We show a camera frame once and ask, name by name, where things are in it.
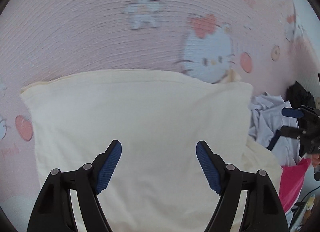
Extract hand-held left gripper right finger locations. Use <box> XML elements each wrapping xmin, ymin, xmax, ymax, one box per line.
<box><xmin>196</xmin><ymin>140</ymin><xmax>290</xmax><ymax>232</ymax></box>

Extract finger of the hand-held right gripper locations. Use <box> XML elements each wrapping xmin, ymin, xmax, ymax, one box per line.
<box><xmin>279</xmin><ymin>125</ymin><xmax>305</xmax><ymax>139</ymax></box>
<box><xmin>282</xmin><ymin>107</ymin><xmax>305</xmax><ymax>118</ymax></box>

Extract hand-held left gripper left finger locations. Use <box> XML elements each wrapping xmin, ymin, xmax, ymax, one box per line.
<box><xmin>27</xmin><ymin>140</ymin><xmax>122</xmax><ymax>232</ymax></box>

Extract white shirt with navy stripes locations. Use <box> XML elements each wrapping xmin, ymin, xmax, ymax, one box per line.
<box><xmin>249</xmin><ymin>92</ymin><xmax>311</xmax><ymax>168</ymax></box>

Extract cream and pink t-shirt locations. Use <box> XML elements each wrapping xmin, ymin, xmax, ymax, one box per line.
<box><xmin>20</xmin><ymin>69</ymin><xmax>312</xmax><ymax>232</ymax></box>

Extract black garment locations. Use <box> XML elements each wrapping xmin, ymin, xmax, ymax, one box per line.
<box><xmin>284</xmin><ymin>80</ymin><xmax>316</xmax><ymax>113</ymax></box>

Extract white cartoon print pajama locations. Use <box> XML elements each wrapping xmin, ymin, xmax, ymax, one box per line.
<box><xmin>287</xmin><ymin>191</ymin><xmax>318</xmax><ymax>232</ymax></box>

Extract pink white cat print blanket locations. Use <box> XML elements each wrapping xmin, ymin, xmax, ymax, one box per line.
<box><xmin>0</xmin><ymin>0</ymin><xmax>320</xmax><ymax>232</ymax></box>

